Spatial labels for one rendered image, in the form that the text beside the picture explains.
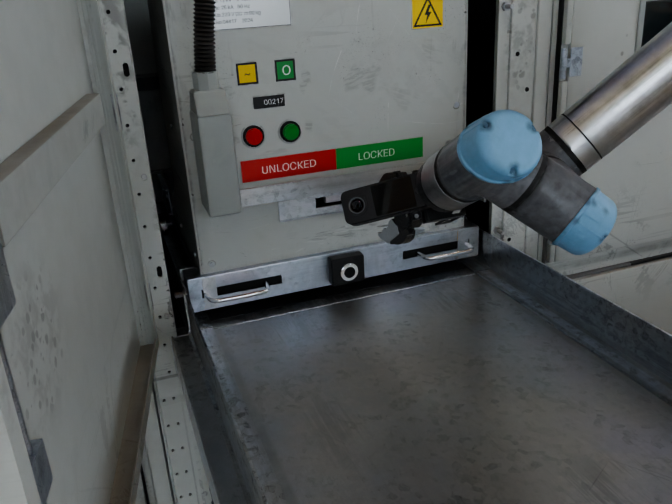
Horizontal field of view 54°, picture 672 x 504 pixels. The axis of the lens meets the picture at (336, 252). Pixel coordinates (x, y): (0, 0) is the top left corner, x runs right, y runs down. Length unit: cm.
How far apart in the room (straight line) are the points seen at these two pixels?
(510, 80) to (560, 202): 48
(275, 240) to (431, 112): 34
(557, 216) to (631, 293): 76
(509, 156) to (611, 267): 77
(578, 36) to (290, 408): 77
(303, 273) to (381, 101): 32
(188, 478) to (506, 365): 59
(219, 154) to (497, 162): 41
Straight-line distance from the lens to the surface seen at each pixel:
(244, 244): 111
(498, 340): 103
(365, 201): 85
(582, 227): 76
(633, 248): 147
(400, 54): 113
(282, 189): 105
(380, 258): 118
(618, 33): 129
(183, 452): 122
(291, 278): 114
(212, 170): 95
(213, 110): 94
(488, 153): 69
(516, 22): 119
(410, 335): 104
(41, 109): 71
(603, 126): 87
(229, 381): 95
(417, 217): 87
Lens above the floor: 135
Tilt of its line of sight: 22 degrees down
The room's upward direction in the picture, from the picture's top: 3 degrees counter-clockwise
